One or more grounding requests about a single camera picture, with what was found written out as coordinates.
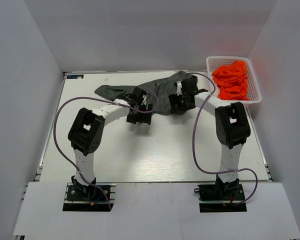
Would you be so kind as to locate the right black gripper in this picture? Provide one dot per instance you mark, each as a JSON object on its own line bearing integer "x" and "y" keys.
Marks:
{"x": 190, "y": 85}

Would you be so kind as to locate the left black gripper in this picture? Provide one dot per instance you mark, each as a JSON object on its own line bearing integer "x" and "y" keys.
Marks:
{"x": 139, "y": 117}

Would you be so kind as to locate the dark grey t shirt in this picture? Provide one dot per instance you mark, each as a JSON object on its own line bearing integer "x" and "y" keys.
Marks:
{"x": 163, "y": 88}

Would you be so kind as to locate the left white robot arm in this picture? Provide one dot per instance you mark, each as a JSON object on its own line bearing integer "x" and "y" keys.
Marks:
{"x": 86, "y": 132}

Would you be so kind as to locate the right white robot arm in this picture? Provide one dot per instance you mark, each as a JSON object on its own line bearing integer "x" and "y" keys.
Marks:
{"x": 231, "y": 124}

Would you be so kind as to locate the orange t shirt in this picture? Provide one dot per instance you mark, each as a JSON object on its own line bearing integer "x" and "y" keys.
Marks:
{"x": 232, "y": 81}

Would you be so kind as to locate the white plastic basket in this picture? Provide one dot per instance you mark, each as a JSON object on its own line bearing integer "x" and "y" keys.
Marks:
{"x": 254, "y": 94}

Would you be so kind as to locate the blue label sticker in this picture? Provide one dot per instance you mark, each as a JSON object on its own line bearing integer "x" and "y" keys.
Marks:
{"x": 75, "y": 76}

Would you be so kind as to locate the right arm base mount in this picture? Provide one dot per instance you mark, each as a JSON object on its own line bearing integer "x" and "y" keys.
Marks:
{"x": 210, "y": 201}

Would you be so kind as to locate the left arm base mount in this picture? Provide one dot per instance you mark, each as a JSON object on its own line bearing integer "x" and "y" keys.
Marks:
{"x": 77, "y": 201}

